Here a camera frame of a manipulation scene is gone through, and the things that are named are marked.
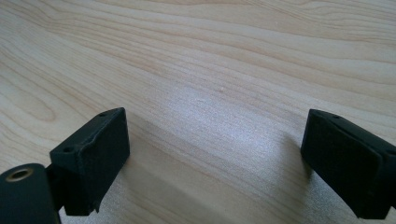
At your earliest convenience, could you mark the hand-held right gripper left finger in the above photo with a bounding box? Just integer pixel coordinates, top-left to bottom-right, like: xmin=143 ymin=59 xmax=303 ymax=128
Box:
xmin=45 ymin=106 xmax=131 ymax=217

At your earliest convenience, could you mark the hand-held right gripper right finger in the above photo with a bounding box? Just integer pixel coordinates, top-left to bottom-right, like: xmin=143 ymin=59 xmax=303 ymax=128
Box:
xmin=300 ymin=108 xmax=396 ymax=220

